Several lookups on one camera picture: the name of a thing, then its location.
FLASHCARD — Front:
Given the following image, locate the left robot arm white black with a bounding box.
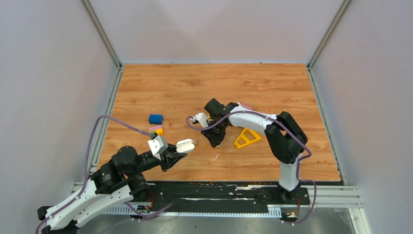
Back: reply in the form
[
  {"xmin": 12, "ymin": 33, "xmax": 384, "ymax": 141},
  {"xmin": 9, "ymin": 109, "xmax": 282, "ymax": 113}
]
[{"xmin": 36, "ymin": 144, "xmax": 194, "ymax": 234}]

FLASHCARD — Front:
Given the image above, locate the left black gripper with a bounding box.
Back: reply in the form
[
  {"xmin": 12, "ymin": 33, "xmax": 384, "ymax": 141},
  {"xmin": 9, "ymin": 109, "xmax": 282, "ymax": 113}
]
[{"xmin": 127, "ymin": 142, "xmax": 188, "ymax": 177}]

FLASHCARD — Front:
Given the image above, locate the pink picture card block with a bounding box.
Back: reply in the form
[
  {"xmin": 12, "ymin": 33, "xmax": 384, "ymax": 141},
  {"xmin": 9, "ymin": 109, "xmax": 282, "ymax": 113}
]
[{"xmin": 237, "ymin": 102, "xmax": 254, "ymax": 111}]

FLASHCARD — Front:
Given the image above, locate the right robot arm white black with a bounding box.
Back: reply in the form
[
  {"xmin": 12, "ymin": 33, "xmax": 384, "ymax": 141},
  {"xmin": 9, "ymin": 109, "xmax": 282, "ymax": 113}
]
[{"xmin": 191, "ymin": 98, "xmax": 308, "ymax": 204}]

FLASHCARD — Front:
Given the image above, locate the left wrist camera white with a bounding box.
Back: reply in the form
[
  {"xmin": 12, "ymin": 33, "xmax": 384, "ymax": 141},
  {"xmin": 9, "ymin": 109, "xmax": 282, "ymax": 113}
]
[{"xmin": 148, "ymin": 136, "xmax": 169, "ymax": 160}]

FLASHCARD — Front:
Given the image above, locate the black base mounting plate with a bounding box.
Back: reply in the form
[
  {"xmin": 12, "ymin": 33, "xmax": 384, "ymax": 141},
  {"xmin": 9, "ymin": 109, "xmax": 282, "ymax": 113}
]
[{"xmin": 129, "ymin": 181, "xmax": 311, "ymax": 214}]

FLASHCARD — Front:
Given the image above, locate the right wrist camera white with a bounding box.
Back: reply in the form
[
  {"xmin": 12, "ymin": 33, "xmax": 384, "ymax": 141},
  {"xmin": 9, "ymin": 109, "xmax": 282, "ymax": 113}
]
[{"xmin": 191, "ymin": 113, "xmax": 209, "ymax": 129}]

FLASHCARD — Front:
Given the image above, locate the white earbud charging case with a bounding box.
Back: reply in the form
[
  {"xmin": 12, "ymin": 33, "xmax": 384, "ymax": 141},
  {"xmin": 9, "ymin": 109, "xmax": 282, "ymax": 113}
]
[{"xmin": 175, "ymin": 138, "xmax": 195, "ymax": 153}]

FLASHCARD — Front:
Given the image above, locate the pink green orange brick stack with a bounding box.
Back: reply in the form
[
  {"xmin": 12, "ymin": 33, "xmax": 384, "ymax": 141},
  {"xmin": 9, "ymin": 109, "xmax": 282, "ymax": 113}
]
[{"xmin": 149, "ymin": 125, "xmax": 165, "ymax": 136}]

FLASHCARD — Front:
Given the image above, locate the blue toy brick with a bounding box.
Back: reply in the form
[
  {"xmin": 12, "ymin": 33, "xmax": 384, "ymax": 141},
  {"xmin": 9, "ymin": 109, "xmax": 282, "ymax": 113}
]
[{"xmin": 148, "ymin": 114, "xmax": 164, "ymax": 125}]

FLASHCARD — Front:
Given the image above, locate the white slotted cable duct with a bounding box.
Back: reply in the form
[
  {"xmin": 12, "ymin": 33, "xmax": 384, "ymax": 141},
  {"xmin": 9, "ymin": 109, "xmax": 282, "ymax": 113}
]
[{"xmin": 79, "ymin": 203, "xmax": 282, "ymax": 218}]

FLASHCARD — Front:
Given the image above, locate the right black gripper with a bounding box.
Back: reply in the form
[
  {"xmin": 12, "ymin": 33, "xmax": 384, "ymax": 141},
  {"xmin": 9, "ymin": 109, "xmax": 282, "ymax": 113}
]
[{"xmin": 201, "ymin": 120, "xmax": 227, "ymax": 148}]

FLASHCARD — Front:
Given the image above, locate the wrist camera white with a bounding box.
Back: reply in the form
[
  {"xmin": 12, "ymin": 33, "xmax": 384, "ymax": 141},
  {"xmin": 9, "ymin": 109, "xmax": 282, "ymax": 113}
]
[
  {"xmin": 191, "ymin": 113, "xmax": 209, "ymax": 129},
  {"xmin": 148, "ymin": 136, "xmax": 169, "ymax": 160}
]

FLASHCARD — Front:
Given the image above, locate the yellow triangular toy frame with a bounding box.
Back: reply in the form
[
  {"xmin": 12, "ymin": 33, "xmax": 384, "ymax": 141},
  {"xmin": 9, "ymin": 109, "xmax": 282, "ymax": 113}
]
[{"xmin": 234, "ymin": 128, "xmax": 262, "ymax": 149}]

